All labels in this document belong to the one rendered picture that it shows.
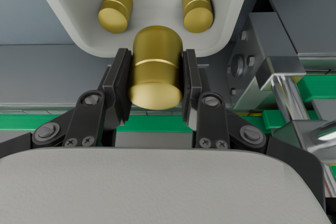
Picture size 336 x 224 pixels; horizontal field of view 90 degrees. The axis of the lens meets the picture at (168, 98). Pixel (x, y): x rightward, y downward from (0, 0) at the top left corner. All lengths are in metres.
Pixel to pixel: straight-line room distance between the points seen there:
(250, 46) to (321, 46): 0.06
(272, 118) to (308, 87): 0.07
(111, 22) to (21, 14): 0.18
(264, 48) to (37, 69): 0.32
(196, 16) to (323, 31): 0.12
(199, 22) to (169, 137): 0.15
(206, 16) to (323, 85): 0.13
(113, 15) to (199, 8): 0.09
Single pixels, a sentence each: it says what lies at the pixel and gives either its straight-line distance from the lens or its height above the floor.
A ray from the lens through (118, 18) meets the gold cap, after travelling 0.22.
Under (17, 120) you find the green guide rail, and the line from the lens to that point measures 0.34.
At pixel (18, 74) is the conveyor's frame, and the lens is 0.36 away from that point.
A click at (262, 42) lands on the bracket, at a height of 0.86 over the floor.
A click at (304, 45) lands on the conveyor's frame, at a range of 0.20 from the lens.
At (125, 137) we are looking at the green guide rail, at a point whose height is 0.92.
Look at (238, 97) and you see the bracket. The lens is 0.22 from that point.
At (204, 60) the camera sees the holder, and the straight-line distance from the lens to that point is 0.28.
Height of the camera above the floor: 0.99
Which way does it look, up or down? 30 degrees down
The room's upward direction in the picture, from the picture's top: 178 degrees counter-clockwise
